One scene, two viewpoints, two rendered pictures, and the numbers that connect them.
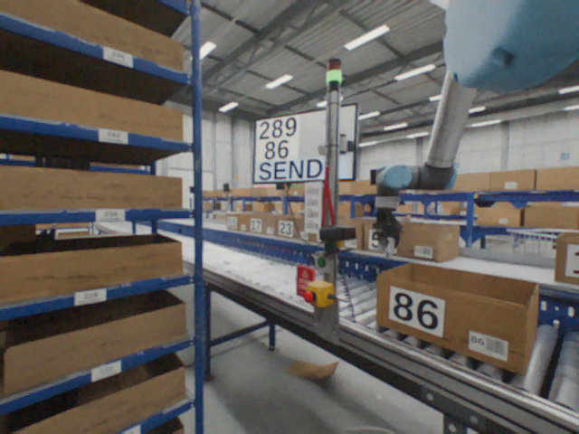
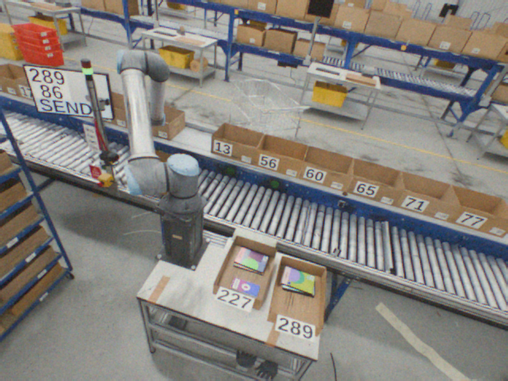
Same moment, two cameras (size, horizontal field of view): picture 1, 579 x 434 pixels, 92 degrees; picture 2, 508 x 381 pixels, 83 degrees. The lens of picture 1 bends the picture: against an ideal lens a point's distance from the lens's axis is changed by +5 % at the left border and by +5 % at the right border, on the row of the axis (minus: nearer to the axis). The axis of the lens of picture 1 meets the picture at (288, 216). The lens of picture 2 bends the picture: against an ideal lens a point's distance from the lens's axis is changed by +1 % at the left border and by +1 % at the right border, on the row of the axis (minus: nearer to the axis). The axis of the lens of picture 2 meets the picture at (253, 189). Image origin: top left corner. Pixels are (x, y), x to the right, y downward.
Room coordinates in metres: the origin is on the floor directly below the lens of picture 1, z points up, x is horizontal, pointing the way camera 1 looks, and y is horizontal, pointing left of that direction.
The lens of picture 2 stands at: (-0.90, -0.02, 2.25)
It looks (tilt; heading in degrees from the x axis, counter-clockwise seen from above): 39 degrees down; 322
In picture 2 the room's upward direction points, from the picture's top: 10 degrees clockwise
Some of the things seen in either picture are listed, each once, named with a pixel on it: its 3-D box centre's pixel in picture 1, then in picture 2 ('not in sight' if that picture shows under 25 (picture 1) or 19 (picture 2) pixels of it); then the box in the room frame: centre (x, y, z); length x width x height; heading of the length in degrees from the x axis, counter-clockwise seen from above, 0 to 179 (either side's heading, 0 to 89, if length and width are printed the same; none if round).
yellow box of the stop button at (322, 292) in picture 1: (327, 297); (109, 182); (0.93, -0.13, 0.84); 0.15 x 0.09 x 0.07; 42
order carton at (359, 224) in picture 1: (348, 232); (119, 109); (1.82, -0.40, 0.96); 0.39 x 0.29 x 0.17; 42
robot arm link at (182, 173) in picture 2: not in sight; (181, 175); (0.21, -0.42, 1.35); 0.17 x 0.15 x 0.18; 80
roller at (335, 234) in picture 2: not in sight; (335, 232); (-0.09, -1.50, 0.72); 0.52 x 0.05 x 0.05; 132
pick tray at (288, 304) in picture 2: not in sight; (298, 293); (-0.39, -0.88, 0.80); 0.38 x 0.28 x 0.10; 135
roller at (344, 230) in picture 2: not in sight; (344, 234); (-0.14, -1.54, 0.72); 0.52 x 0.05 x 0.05; 132
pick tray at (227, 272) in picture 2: not in sight; (247, 269); (-0.12, -0.68, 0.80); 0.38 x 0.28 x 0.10; 132
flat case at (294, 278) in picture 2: not in sight; (298, 279); (-0.31, -0.94, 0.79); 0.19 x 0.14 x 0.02; 41
